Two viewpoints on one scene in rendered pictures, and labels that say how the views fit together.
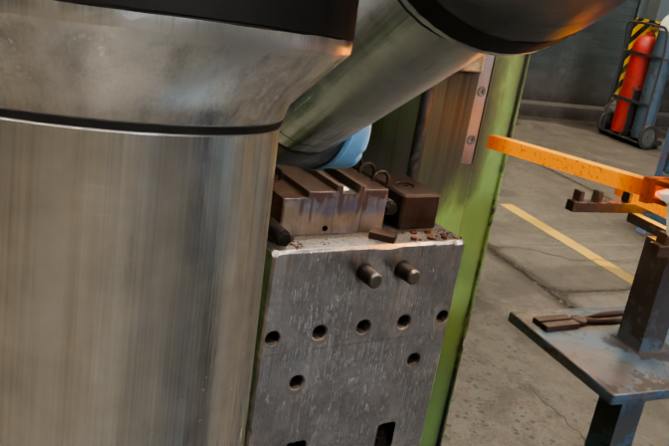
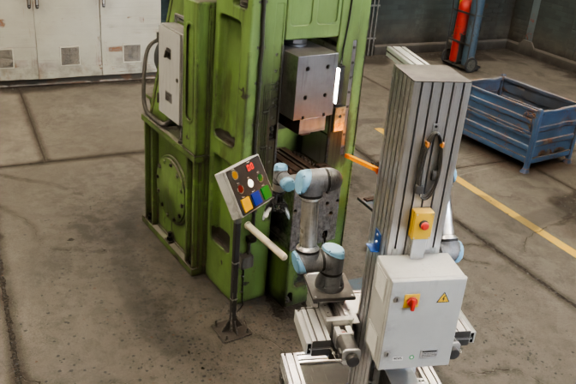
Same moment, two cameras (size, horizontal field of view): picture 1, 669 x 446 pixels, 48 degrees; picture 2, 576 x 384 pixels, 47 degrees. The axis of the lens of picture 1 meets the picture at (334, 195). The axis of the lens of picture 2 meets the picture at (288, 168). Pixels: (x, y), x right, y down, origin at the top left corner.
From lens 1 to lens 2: 3.01 m
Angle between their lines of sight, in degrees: 8
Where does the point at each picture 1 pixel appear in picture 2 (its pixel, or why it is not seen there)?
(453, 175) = (338, 159)
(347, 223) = not seen: hidden behind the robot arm
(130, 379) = (315, 213)
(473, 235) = (346, 174)
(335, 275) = not seen: hidden behind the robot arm
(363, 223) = not seen: hidden behind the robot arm
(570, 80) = (423, 27)
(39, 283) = (311, 209)
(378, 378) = (321, 219)
